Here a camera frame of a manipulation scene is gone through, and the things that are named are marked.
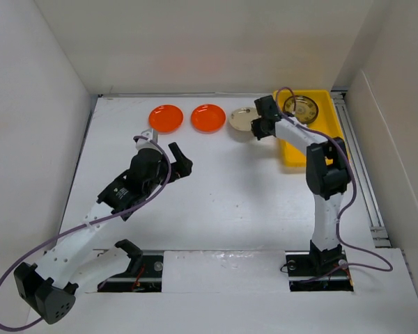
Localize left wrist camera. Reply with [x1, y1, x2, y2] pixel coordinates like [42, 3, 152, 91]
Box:
[133, 128, 158, 151]

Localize orange plate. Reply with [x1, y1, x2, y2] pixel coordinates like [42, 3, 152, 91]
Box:
[148, 104, 184, 134]
[190, 104, 226, 134]

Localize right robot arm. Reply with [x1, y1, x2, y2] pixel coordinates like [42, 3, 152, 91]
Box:
[251, 95, 352, 281]

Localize yellow patterned plate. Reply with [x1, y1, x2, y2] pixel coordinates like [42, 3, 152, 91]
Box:
[284, 95, 319, 125]

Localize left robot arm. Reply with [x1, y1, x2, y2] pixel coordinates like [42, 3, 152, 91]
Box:
[13, 137, 193, 324]

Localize cream patterned plate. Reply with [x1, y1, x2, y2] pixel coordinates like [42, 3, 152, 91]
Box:
[229, 107, 259, 132]

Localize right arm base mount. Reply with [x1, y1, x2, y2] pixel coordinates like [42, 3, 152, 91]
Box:
[280, 251, 354, 292]

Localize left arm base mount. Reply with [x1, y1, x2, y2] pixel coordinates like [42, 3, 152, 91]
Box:
[97, 250, 164, 293]

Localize yellow plastic bin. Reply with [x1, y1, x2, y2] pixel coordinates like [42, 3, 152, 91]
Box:
[273, 89, 344, 168]

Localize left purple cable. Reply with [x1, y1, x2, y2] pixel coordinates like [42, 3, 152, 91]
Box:
[0, 134, 173, 331]

